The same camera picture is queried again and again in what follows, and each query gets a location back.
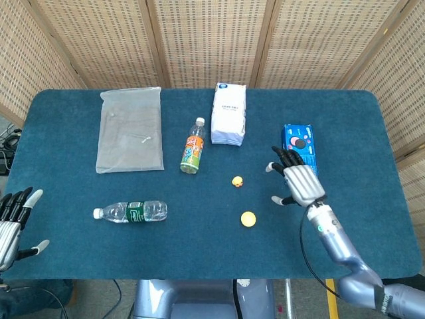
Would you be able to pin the blue-grey robot torso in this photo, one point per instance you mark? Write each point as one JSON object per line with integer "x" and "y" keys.
{"x": 199, "y": 299}

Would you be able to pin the small yellow toy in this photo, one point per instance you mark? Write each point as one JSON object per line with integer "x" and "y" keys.
{"x": 237, "y": 181}

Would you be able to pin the white paper package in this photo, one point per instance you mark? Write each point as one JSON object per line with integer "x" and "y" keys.
{"x": 229, "y": 114}

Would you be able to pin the blue table mat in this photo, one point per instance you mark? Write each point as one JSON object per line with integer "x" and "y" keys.
{"x": 212, "y": 199}

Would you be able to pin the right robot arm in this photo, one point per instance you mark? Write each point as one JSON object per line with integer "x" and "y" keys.
{"x": 345, "y": 252}

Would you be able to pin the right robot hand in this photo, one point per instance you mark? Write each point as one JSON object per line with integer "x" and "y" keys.
{"x": 303, "y": 184}

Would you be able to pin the woven bamboo folding screen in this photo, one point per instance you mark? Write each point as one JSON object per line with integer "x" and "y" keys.
{"x": 212, "y": 40}

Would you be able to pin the yellow round plastic cap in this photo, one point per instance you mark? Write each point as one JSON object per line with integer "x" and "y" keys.
{"x": 248, "y": 219}

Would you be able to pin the clear water bottle green label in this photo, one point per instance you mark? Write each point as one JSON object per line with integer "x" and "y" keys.
{"x": 133, "y": 211}

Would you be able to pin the blue Oreo cookie box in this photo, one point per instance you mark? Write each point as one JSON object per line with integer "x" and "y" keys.
{"x": 303, "y": 146}

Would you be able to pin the orange label drink bottle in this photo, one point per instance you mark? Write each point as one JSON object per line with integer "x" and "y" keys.
{"x": 193, "y": 148}

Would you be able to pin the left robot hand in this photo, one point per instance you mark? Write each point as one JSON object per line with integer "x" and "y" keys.
{"x": 11, "y": 219}

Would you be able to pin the clear plastic bag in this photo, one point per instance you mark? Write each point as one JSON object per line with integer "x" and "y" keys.
{"x": 131, "y": 129}

